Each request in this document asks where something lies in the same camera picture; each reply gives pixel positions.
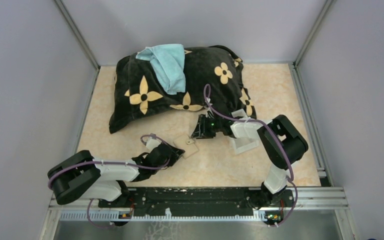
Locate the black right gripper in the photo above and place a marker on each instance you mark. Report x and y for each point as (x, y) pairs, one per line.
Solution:
(201, 131)

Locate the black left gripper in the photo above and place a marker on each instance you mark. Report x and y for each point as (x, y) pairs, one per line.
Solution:
(176, 153)

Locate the beige card holder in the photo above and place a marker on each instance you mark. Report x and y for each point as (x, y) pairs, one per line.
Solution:
(187, 144)

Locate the white plastic tray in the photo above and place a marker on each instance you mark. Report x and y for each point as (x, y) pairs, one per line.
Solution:
(244, 134)

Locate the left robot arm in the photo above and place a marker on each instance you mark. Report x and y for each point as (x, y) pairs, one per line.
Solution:
(83, 176)

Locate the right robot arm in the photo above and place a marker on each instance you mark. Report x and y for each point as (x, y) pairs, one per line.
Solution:
(281, 140)

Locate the black pillow with yellow flowers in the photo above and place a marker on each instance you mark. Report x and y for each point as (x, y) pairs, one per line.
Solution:
(138, 93)

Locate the light blue towel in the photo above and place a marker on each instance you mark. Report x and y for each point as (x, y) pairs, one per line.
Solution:
(168, 62)

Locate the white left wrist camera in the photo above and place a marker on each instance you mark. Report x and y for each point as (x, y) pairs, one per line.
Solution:
(152, 143)

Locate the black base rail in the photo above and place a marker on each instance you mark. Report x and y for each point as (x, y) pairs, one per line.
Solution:
(199, 202)

